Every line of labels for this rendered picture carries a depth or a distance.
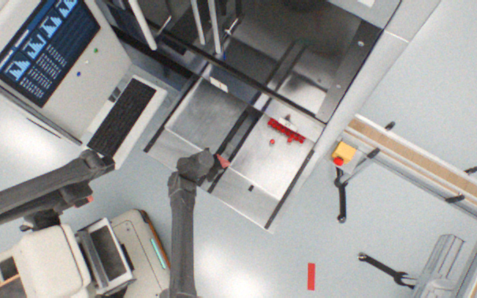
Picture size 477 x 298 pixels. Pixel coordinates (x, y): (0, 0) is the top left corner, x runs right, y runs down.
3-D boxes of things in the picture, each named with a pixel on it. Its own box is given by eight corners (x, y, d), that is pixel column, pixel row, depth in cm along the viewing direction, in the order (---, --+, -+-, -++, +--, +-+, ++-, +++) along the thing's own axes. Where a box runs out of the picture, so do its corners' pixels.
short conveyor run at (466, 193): (331, 143, 172) (340, 131, 157) (348, 115, 175) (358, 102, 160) (478, 226, 161) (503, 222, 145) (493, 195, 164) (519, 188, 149)
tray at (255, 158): (269, 106, 174) (270, 103, 170) (319, 135, 169) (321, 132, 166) (229, 167, 167) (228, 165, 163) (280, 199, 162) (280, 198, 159)
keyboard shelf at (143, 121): (121, 68, 193) (120, 65, 190) (169, 92, 188) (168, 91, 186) (69, 143, 183) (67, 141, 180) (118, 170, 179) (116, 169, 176)
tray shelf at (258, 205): (199, 68, 182) (198, 65, 180) (328, 142, 170) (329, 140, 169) (139, 149, 172) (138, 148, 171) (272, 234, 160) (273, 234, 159)
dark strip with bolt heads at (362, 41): (306, 135, 157) (363, 17, 80) (315, 139, 156) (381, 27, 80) (305, 136, 157) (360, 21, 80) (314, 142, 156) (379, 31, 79)
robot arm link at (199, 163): (165, 188, 115) (188, 198, 120) (188, 180, 107) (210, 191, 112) (174, 153, 121) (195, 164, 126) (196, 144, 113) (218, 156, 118)
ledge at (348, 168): (339, 133, 171) (340, 132, 169) (365, 148, 169) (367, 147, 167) (323, 158, 168) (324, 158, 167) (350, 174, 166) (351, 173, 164)
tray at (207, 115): (207, 70, 180) (206, 67, 176) (254, 98, 175) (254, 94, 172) (165, 128, 173) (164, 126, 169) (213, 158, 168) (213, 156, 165)
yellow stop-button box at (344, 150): (338, 142, 160) (343, 136, 153) (354, 150, 159) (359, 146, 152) (329, 157, 159) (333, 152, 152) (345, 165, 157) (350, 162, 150)
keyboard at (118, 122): (133, 78, 188) (132, 76, 186) (157, 91, 186) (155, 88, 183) (86, 146, 179) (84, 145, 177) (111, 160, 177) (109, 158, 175)
